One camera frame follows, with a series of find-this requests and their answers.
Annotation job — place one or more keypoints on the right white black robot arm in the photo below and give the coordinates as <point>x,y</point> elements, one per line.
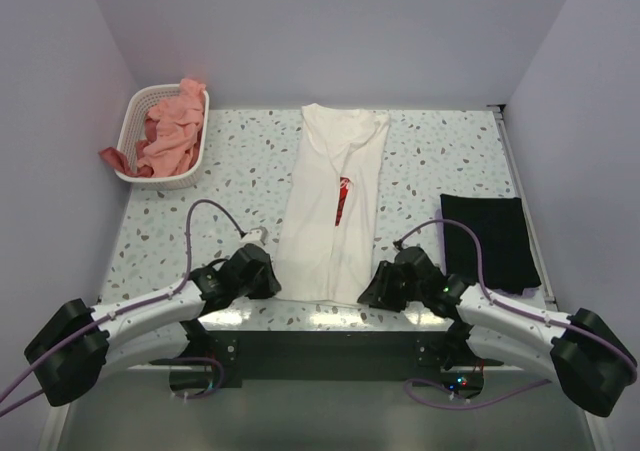
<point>578,352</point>

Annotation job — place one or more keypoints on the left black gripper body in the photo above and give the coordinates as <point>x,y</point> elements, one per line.
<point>260,287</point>

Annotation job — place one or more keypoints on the white plastic laundry basket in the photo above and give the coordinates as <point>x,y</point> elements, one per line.
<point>132,130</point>

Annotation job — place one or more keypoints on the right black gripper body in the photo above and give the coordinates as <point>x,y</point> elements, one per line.
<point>411,292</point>

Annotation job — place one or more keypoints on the pink crumpled t-shirt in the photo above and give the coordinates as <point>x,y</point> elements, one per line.
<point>172,133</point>

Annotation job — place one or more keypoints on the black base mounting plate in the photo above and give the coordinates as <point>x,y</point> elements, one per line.
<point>317,356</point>

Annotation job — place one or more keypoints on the white t-shirt red print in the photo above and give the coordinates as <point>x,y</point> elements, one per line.
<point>325,249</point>

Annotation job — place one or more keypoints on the folded black t-shirt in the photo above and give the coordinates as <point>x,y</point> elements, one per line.
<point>500,226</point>

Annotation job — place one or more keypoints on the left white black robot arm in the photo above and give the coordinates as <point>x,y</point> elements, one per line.
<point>82,344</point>

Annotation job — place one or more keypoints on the folded lavender t-shirt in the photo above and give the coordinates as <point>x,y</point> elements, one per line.
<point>440,237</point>

